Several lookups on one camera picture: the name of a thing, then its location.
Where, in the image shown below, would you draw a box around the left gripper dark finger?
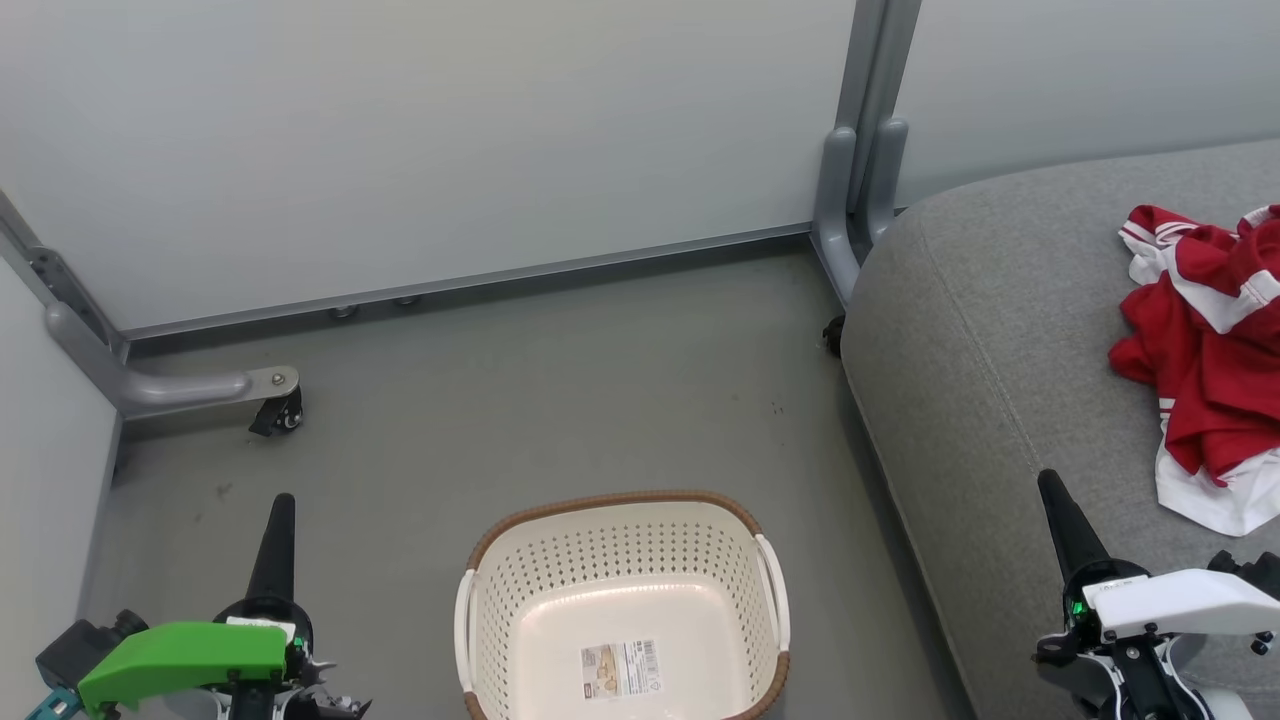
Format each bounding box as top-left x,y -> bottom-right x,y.
245,493 -> 299,606

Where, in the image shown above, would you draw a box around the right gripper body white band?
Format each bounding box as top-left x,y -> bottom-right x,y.
1033,550 -> 1280,720

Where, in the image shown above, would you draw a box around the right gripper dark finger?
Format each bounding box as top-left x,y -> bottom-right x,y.
1037,469 -> 1113,591

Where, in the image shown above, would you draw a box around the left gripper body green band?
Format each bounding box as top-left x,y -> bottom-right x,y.
30,597 -> 373,720

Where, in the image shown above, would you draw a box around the red and white garment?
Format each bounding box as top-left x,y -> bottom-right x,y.
1108,203 -> 1280,538

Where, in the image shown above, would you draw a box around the cream perforated laundry basket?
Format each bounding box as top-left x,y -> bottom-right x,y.
455,489 -> 791,720

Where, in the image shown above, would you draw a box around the black caster wheel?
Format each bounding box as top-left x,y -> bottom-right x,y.
248,385 -> 304,438

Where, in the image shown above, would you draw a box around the grey fabric sofa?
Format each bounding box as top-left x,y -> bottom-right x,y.
840,140 -> 1280,720

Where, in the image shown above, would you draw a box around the grey curved partition leg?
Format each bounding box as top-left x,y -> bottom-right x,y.
0,190 -> 301,421

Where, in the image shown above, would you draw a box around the paper label sticker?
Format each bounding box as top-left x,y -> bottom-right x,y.
580,640 -> 664,701

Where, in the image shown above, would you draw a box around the grey partition base rail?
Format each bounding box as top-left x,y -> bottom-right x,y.
120,222 -> 816,343

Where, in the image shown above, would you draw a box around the grey upright partition post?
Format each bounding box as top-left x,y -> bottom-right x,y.
810,0 -> 921,306

